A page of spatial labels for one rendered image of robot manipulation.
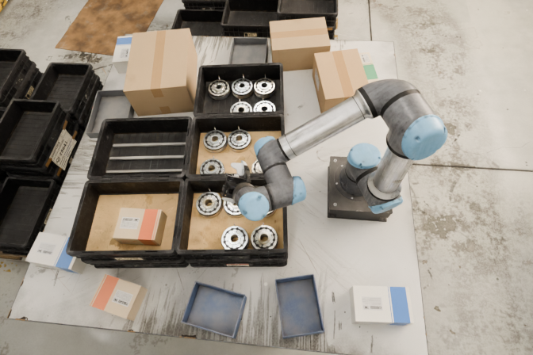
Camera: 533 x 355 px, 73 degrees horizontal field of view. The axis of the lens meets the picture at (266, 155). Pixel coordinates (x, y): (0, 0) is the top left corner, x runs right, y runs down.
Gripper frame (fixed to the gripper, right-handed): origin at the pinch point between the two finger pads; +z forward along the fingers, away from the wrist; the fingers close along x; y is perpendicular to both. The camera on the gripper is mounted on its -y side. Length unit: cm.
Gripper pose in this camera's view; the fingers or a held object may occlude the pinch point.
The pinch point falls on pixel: (238, 181)
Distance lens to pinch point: 129.8
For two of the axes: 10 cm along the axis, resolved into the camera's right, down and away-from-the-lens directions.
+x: -2.6, 9.6, 0.8
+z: -2.6, -1.5, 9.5
